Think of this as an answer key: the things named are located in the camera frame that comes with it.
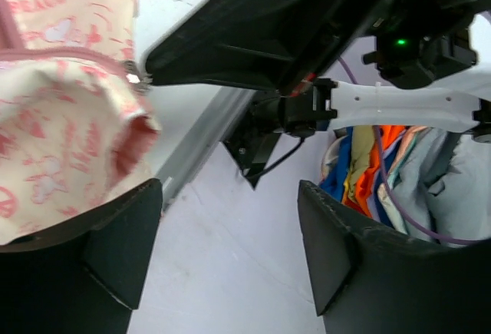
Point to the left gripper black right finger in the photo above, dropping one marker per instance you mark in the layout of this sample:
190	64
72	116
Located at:
368	278

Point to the pink Snoopy zip jacket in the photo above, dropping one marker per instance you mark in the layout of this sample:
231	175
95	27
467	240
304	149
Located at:
75	124

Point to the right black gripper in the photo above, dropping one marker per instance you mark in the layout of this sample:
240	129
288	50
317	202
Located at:
417	42

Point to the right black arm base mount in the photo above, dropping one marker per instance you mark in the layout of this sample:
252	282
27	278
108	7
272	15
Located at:
257	146

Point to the pile of colourful clothes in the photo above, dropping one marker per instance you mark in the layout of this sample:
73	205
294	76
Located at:
421	181

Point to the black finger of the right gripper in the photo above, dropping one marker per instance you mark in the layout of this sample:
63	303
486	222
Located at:
252	44

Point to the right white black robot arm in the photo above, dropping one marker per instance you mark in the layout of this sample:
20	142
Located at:
347	62

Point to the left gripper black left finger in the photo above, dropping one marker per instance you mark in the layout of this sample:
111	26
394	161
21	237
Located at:
85	275

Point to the aluminium table edge rail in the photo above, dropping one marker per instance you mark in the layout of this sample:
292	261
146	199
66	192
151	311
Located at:
194	119

